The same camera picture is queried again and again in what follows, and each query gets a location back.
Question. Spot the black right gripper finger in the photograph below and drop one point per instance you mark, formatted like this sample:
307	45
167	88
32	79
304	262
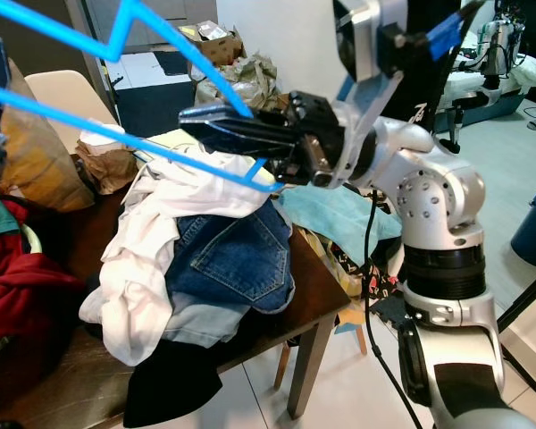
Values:
237	141
237	116

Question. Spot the blue plastic clothes hanger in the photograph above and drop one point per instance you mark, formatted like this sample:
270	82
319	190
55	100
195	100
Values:
89	122

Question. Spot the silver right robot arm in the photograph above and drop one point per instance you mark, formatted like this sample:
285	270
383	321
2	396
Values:
438	206

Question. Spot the olive plastic bag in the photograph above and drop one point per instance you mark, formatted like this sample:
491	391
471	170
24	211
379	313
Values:
237	80

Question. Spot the large brown paper bag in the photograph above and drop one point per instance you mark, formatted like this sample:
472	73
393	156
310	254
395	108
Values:
36	152

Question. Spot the teal towel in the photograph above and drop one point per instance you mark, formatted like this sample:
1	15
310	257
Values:
330	214

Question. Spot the cardboard box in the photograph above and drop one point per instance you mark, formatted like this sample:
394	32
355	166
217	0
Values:
210	40

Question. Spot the person in black clothes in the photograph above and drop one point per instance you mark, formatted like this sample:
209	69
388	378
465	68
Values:
420	89

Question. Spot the white paper cup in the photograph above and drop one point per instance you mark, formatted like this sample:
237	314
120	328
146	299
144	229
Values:
98	136

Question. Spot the small brown paper bag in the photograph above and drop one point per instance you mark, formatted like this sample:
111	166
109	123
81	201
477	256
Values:
103	165

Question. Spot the dark blue jeans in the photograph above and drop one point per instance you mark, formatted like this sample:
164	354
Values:
232	259

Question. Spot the dark floral patterned cloth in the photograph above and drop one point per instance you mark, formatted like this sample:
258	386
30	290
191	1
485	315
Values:
344	259

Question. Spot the red garment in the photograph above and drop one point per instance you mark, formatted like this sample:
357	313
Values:
27	286

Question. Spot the dark wooden table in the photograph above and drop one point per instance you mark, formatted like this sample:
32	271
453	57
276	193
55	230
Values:
317	268

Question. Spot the grey cabinet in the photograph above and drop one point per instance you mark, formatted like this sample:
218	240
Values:
152	18

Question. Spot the white garment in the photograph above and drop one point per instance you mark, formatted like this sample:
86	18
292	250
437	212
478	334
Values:
152	268

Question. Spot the black foam puzzle mat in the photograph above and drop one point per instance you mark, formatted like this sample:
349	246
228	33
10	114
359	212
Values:
389	313

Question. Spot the light blue denim garment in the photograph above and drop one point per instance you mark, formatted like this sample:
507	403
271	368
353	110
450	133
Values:
205	326

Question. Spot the blue bucket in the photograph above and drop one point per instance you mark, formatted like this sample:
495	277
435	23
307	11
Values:
534	228

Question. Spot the black garment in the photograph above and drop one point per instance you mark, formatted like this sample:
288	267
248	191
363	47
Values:
170	393

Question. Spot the black floor stand base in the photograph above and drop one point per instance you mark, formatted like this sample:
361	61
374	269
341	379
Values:
523	313

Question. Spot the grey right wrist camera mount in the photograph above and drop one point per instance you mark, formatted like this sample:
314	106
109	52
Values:
371	40

